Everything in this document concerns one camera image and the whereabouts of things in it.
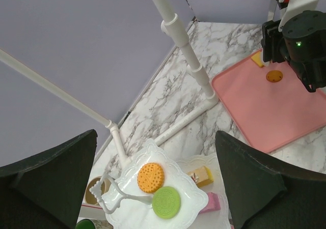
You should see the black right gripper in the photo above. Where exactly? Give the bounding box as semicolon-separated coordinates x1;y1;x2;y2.
264;20;286;63

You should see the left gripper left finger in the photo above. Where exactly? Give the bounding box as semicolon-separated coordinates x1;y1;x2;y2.
1;130;97;228

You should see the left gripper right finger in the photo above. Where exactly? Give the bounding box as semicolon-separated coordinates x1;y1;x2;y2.
215;131;325;228

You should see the yellow rectangular biscuit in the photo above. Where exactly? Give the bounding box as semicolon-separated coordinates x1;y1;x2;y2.
251;52;264;68

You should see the orange chip cookie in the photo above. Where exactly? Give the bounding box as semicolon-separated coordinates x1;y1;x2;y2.
266;70;283;83

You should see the pink cake slice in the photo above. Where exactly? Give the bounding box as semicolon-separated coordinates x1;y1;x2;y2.
199;192;221;214

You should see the yellow sponge cake square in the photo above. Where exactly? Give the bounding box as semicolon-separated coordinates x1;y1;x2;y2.
187;166;214;188

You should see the pink serving tray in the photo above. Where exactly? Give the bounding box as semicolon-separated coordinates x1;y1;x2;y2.
212;56;325;153

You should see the three tier white stand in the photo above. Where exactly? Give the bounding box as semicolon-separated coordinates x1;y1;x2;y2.
90;139;231;228

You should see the green round biscuit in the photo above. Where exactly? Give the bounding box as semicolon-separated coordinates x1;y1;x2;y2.
152;186;181;219

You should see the orange sandwich biscuit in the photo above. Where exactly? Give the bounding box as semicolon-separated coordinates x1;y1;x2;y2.
137;162;165;193

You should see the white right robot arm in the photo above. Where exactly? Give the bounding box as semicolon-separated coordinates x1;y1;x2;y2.
261;11;325;93

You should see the beige ceramic mug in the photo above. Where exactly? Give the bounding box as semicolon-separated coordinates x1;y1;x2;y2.
84;177;113;206

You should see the green interior mug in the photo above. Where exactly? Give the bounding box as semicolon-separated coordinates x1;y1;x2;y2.
75;219;96;229

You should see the middle white pvc pole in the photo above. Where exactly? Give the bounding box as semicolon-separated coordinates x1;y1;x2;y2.
1;50;131;167

